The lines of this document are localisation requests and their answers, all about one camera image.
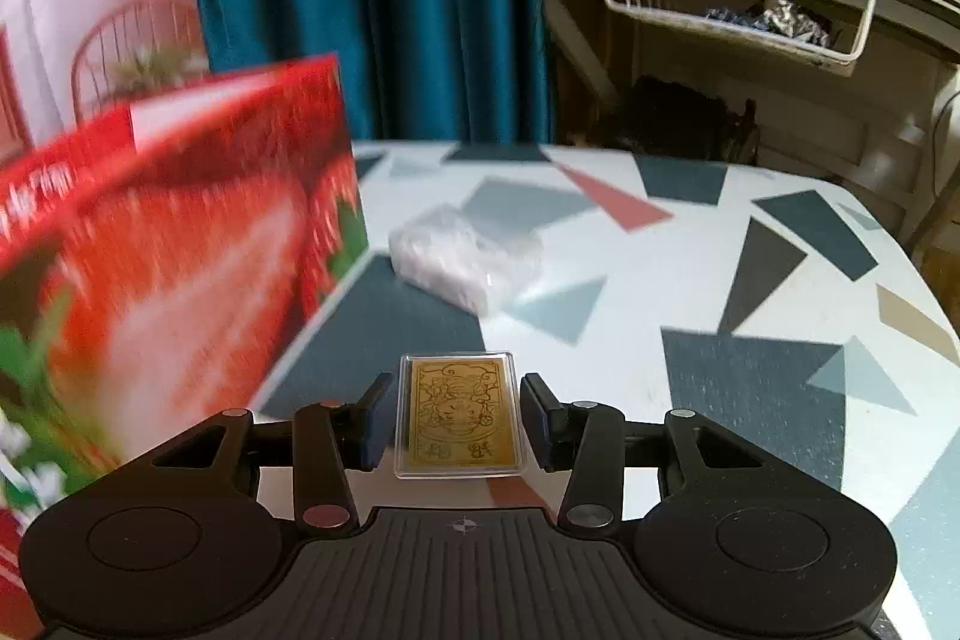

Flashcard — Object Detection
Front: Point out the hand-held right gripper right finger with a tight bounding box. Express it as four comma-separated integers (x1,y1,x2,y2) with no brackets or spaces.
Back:
521,372,766,530

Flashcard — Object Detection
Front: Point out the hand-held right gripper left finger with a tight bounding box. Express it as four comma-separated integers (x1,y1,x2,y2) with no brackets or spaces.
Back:
154,372,396,530

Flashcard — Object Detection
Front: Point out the crumpled clear plastic wrapper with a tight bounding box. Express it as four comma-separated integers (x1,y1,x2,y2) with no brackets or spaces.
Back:
388,203,545,315

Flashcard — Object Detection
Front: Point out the grey desk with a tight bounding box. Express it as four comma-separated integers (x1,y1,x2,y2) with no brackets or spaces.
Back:
536,0,960,251

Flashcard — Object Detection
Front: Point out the red cardboard box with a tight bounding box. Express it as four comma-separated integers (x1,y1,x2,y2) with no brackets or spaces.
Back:
0,53,370,640

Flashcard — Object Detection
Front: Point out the geometric patterned tablecloth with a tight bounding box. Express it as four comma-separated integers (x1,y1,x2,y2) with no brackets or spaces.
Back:
247,139,960,640

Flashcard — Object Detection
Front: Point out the dark bag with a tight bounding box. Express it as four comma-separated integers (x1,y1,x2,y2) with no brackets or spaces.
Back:
615,76,760,163

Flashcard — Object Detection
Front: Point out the gold card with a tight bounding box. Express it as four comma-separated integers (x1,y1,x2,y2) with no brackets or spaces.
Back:
394,351,521,480

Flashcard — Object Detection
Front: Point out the black cable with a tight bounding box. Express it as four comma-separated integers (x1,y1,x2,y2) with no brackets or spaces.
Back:
928,83,960,142

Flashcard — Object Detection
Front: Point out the white wire basket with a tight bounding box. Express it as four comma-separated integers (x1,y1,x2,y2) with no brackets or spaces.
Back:
596,0,883,79

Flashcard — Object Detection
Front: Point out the patterned cloth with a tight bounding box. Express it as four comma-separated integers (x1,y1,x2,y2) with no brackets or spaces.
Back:
705,0,835,49

